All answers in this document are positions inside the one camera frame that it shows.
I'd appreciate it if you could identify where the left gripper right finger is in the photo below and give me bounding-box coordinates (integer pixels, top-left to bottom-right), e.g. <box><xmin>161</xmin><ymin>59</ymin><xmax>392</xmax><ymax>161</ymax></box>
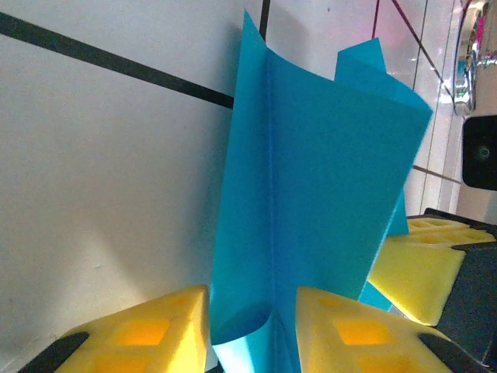
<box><xmin>294</xmin><ymin>286</ymin><xmax>485</xmax><ymax>373</ymax></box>

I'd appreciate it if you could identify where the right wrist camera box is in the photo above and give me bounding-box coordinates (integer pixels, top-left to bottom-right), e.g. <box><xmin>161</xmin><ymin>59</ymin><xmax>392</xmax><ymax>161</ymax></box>
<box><xmin>461</xmin><ymin>114</ymin><xmax>497</xmax><ymax>192</ymax></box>

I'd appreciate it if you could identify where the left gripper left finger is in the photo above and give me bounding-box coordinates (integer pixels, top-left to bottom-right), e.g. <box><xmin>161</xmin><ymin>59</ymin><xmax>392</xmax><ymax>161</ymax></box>
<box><xmin>29</xmin><ymin>284</ymin><xmax>211</xmax><ymax>373</ymax></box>

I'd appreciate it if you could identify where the chrome wire glass rack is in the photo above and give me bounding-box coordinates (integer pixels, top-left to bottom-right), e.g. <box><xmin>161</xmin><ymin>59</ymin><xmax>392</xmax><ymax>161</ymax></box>
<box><xmin>450</xmin><ymin>0</ymin><xmax>497</xmax><ymax>117</ymax></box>

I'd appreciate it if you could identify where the blue square paper sheet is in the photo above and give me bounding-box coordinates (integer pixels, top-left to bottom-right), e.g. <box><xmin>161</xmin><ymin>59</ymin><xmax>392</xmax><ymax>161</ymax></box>
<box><xmin>209</xmin><ymin>7</ymin><xmax>435</xmax><ymax>373</ymax></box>

